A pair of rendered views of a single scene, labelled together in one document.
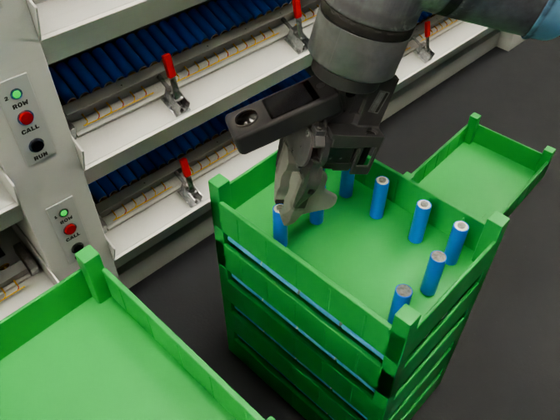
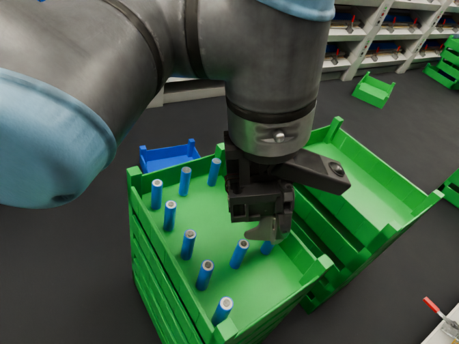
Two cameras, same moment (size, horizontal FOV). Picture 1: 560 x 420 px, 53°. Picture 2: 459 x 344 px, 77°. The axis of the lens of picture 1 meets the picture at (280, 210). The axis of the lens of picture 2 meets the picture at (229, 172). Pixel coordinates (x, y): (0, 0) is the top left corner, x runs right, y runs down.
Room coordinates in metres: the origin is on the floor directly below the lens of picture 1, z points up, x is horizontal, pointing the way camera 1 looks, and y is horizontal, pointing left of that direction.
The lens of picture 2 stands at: (0.76, -0.10, 0.76)
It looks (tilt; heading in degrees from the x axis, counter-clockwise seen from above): 43 degrees down; 181
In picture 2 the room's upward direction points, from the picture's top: 16 degrees clockwise
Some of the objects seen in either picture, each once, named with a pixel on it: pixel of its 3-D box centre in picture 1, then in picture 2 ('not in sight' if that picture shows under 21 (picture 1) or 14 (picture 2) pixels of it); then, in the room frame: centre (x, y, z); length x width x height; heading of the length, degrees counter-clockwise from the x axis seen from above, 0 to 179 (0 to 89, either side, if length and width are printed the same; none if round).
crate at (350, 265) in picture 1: (351, 221); (220, 227); (0.48, -0.09, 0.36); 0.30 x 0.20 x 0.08; 46
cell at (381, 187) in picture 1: (379, 197); (188, 244); (0.52, -0.13, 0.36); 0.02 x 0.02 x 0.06
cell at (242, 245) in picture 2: (317, 202); (239, 254); (0.51, -0.05, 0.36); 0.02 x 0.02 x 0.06
